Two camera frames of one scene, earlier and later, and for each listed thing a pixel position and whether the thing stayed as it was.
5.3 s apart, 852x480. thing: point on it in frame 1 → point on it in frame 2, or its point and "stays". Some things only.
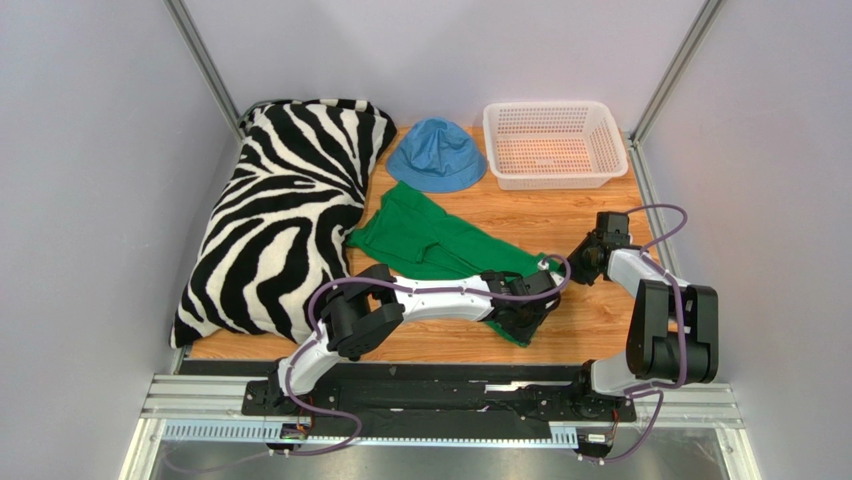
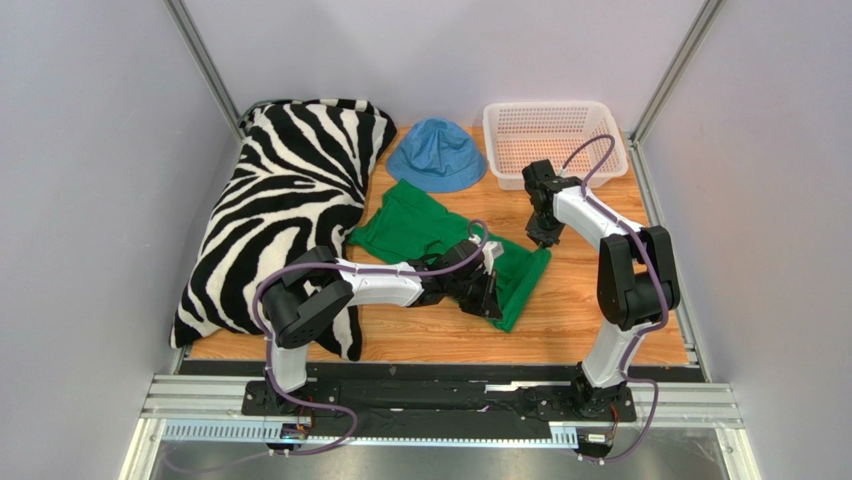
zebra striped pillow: x=276 y=235 stays
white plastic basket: x=553 y=145 stays
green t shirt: x=414 y=240 stays
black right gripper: x=584 y=252 → x=542 y=230
